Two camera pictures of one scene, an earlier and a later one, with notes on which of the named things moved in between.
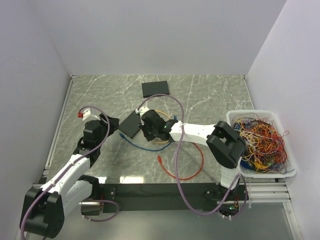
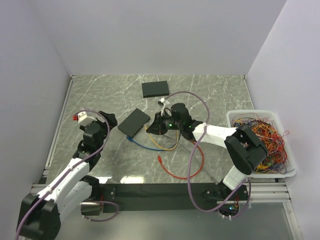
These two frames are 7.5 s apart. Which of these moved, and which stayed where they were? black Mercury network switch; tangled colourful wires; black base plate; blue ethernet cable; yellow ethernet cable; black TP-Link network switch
Moved: blue ethernet cable; yellow ethernet cable
Stayed: tangled colourful wires; black Mercury network switch; black base plate; black TP-Link network switch
